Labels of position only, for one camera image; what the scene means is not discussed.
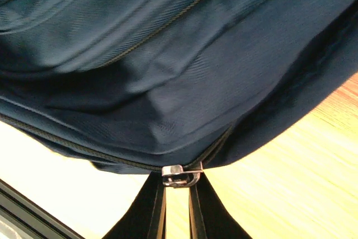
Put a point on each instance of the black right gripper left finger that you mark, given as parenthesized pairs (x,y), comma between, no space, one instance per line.
(146,217)

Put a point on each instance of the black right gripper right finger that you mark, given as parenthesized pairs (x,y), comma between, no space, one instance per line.
(209,218)

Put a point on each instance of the navy blue student backpack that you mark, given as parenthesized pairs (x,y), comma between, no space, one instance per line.
(139,85)

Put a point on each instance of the black aluminium frame rail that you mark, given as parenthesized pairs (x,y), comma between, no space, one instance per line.
(28,219)

